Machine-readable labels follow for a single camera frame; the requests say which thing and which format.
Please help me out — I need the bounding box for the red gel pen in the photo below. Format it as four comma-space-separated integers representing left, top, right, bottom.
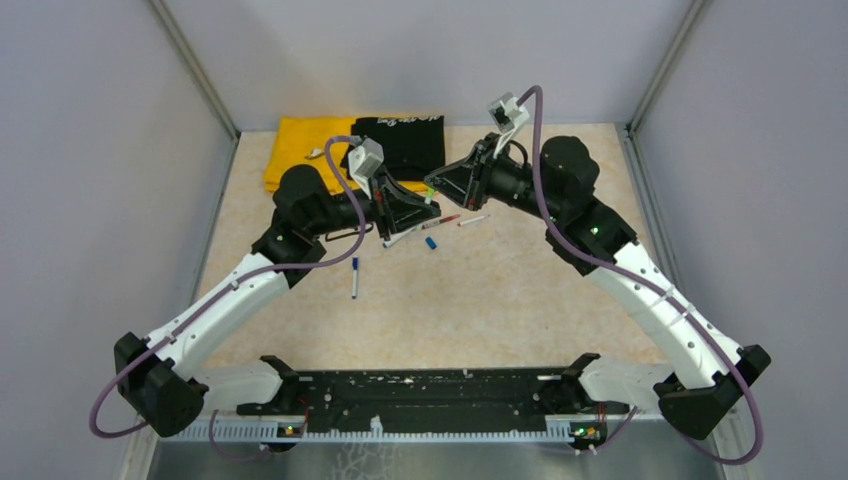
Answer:
419, 214, 461, 230

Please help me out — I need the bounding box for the yellow folded shirt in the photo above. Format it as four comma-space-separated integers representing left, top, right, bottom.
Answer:
263, 117, 432, 195

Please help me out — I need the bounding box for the black folded shirt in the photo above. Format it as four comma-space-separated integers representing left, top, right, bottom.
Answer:
350, 115, 446, 182

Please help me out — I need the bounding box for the white red-tipped pen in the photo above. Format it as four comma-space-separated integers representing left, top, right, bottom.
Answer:
457, 214, 490, 227

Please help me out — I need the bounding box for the large white blue marker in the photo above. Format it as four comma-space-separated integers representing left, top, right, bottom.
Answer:
382, 230, 411, 248

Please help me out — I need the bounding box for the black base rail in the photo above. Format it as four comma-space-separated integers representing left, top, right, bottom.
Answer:
235, 367, 631, 445

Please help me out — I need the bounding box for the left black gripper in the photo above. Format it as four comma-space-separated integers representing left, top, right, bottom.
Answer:
308, 164, 442, 241

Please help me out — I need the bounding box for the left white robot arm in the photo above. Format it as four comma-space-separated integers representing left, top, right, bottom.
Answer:
114, 165, 441, 437

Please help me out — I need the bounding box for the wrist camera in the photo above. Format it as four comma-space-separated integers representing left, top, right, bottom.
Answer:
487, 92, 530, 157
348, 136, 384, 199

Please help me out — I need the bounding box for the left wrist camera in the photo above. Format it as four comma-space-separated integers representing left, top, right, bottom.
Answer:
348, 136, 384, 199

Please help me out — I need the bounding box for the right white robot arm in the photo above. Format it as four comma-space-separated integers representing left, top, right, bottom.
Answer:
425, 134, 771, 440

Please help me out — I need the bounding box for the white blue-ended marker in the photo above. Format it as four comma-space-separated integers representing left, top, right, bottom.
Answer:
351, 256, 360, 299

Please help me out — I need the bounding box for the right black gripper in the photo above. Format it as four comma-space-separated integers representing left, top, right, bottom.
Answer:
425, 132, 564, 224

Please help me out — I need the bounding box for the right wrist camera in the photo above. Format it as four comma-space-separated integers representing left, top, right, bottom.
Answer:
487, 92, 530, 157

